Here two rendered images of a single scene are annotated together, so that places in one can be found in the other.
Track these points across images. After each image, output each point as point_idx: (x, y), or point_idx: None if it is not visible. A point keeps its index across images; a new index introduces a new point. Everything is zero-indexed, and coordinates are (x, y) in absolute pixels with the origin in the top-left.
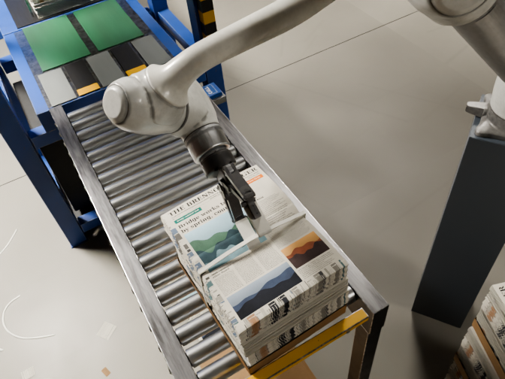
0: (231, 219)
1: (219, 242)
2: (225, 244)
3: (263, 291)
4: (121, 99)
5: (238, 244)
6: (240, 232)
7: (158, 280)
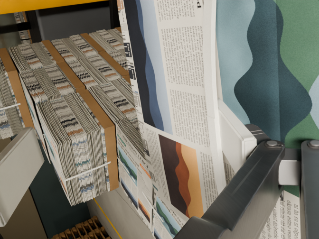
0: (314, 147)
1: (279, 26)
2: (259, 45)
3: (143, 51)
4: None
5: (211, 84)
6: (229, 121)
7: None
